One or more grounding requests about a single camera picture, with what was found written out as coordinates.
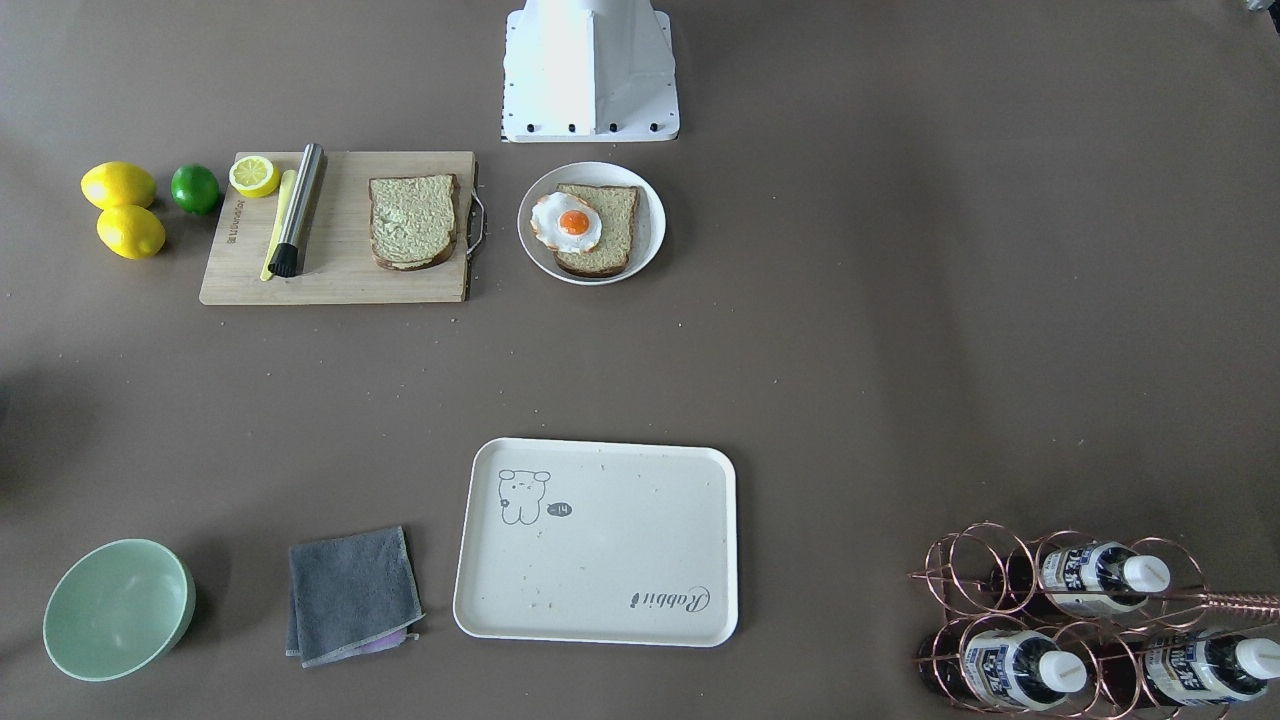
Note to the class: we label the bread slice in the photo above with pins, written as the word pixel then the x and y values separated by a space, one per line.
pixel 412 221
pixel 617 207

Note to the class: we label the cream rabbit tray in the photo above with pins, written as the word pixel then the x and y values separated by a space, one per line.
pixel 597 542

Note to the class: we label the white round plate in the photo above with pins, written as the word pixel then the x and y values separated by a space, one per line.
pixel 649 227

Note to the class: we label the bread slice on plate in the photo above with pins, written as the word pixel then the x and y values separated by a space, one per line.
pixel 617 207

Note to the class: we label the fried egg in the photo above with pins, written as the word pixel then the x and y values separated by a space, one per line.
pixel 564 222

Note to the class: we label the wooden cutting board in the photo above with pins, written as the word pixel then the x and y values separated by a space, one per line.
pixel 336 262

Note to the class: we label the steel muddler black tip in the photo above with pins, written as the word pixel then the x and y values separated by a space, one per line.
pixel 286 250

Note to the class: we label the grey folded cloth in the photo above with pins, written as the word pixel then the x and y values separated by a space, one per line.
pixel 350 596

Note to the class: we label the yellow plastic knife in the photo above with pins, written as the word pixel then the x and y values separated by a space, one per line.
pixel 284 194

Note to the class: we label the half cut lemon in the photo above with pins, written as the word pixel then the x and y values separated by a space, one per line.
pixel 254 176

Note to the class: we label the green lime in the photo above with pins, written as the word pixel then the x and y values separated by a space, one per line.
pixel 195 189

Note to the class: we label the tea bottle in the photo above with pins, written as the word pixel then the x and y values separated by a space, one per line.
pixel 1086 581
pixel 995 669
pixel 1188 670

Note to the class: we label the tea bottle upper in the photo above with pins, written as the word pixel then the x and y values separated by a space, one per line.
pixel 1086 581

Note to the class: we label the yellow lemon lower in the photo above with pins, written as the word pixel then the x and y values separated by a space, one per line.
pixel 131 232

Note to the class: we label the yellow lemon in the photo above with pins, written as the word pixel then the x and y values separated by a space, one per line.
pixel 131 232
pixel 118 183

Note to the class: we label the yellow lemon upper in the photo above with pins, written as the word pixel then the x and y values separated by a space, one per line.
pixel 118 183

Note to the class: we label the green ceramic bowl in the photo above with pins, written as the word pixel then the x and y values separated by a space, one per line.
pixel 118 609

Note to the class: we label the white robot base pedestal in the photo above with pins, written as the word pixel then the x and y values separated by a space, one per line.
pixel 589 72

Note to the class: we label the copper wire bottle rack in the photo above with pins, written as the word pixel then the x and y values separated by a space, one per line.
pixel 1074 626

